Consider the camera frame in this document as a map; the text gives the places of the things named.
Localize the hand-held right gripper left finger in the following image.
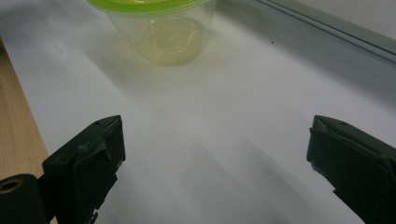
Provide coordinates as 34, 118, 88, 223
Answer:
41, 114, 127, 224

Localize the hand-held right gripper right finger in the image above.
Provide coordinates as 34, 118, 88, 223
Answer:
305, 114, 396, 224

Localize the clear container with green lid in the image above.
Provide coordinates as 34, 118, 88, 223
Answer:
86, 0, 218, 67

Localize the aluminium rail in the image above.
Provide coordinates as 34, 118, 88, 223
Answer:
257, 0, 396, 63

